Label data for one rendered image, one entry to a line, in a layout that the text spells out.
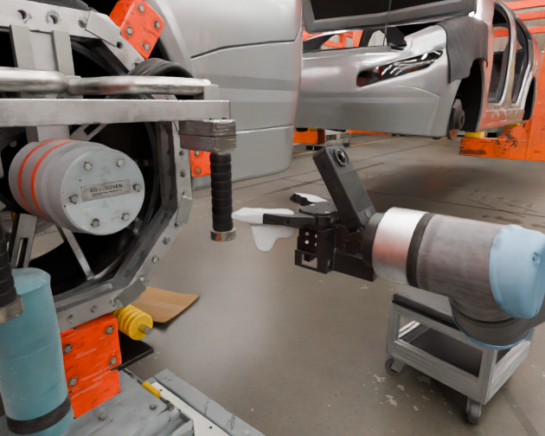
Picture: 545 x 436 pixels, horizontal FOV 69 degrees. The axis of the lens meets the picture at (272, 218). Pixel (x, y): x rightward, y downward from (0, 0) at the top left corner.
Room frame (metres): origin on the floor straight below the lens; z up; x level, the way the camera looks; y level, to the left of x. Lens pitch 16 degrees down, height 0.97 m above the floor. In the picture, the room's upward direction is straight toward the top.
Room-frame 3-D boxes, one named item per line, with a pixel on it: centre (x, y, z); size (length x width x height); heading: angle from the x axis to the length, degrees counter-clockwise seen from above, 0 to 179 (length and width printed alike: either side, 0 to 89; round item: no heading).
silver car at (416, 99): (5.02, -1.86, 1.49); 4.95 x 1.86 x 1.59; 140
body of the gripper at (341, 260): (0.51, -0.09, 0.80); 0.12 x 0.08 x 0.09; 50
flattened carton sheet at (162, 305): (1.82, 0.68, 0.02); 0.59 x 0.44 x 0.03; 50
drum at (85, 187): (0.63, 0.32, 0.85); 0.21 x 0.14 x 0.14; 50
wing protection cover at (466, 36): (3.16, -1.38, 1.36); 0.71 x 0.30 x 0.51; 140
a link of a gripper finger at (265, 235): (0.52, 0.01, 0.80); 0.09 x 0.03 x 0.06; 84
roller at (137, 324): (0.83, 0.38, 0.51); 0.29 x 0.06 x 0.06; 50
